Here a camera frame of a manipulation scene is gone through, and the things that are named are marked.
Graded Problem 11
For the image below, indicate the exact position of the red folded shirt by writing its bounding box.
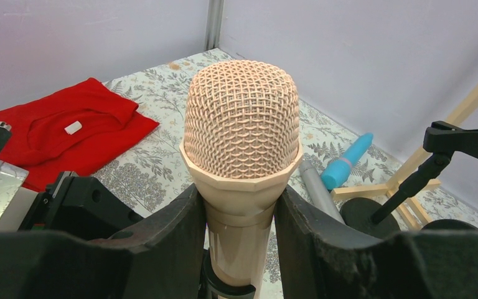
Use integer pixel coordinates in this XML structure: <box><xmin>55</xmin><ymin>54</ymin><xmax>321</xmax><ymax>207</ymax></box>
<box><xmin>0</xmin><ymin>78</ymin><xmax>159</xmax><ymax>191</ymax></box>

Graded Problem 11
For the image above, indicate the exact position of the blue microphone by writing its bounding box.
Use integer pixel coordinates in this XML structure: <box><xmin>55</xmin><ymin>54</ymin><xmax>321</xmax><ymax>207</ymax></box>
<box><xmin>320</xmin><ymin>133</ymin><xmax>373</xmax><ymax>190</ymax></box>

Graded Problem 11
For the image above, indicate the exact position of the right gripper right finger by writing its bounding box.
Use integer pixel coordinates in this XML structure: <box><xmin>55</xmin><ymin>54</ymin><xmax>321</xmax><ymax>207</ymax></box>
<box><xmin>274</xmin><ymin>186</ymin><xmax>478</xmax><ymax>298</ymax></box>

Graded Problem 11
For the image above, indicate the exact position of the wooden clothes rack frame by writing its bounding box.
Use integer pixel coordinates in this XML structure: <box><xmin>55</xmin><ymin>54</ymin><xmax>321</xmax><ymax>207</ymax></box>
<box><xmin>332</xmin><ymin>84</ymin><xmax>478</xmax><ymax>237</ymax></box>

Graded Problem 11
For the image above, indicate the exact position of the floral table mat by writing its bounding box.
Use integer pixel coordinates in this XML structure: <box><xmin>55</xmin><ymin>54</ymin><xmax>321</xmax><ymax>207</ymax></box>
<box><xmin>93</xmin><ymin>49</ymin><xmax>478</xmax><ymax>298</ymax></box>

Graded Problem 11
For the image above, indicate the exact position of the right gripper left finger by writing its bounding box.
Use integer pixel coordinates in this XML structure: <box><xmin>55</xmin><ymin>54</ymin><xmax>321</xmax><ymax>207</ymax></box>
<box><xmin>0</xmin><ymin>186</ymin><xmax>206</xmax><ymax>298</ymax></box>

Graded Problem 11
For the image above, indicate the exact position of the black mic stand tipped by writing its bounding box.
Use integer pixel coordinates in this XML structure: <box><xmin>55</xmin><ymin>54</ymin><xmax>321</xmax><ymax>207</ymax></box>
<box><xmin>422</xmin><ymin>219</ymin><xmax>478</xmax><ymax>231</ymax></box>

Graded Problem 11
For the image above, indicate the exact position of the grey microphone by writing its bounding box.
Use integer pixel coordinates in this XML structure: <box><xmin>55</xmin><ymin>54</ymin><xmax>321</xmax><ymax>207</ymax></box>
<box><xmin>299</xmin><ymin>160</ymin><xmax>345</xmax><ymax>224</ymax></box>

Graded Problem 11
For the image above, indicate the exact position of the black mic stand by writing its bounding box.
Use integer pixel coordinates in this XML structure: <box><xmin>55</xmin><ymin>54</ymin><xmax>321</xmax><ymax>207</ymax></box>
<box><xmin>422</xmin><ymin>219</ymin><xmax>478</xmax><ymax>231</ymax></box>
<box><xmin>340</xmin><ymin>121</ymin><xmax>478</xmax><ymax>239</ymax></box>
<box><xmin>198</xmin><ymin>249</ymin><xmax>256</xmax><ymax>299</ymax></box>

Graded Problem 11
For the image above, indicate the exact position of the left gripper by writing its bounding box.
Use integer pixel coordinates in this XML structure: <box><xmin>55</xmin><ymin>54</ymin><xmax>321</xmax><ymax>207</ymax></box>
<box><xmin>0</xmin><ymin>121</ymin><xmax>143</xmax><ymax>240</ymax></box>

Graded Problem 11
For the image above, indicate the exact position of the beige microphone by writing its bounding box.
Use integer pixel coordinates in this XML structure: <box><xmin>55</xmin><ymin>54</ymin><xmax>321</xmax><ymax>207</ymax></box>
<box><xmin>179</xmin><ymin>60</ymin><xmax>303</xmax><ymax>288</ymax></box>

